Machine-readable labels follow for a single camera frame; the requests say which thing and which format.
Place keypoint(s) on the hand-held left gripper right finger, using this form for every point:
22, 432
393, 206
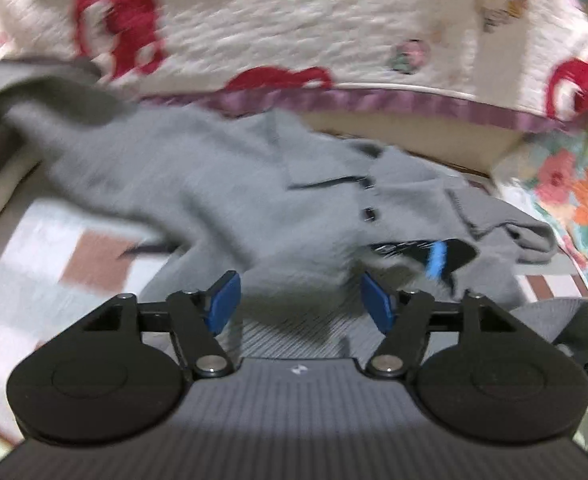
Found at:
375, 302

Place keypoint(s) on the floral patterned cloth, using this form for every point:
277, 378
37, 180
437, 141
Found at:
564, 180

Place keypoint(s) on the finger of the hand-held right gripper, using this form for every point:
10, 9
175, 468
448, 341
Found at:
436, 258

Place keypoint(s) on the beige wooden board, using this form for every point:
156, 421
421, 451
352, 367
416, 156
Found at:
424, 140

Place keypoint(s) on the checked pink and white mat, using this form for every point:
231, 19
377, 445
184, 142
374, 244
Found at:
49, 260

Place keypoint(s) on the cream cloth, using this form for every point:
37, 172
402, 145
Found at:
1, 199

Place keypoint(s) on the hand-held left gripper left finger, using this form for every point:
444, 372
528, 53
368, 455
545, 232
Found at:
225, 301

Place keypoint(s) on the grey polo shirt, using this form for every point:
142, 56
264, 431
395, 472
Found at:
199, 185

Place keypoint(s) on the white quilt with red print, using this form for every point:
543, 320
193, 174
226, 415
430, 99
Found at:
284, 20

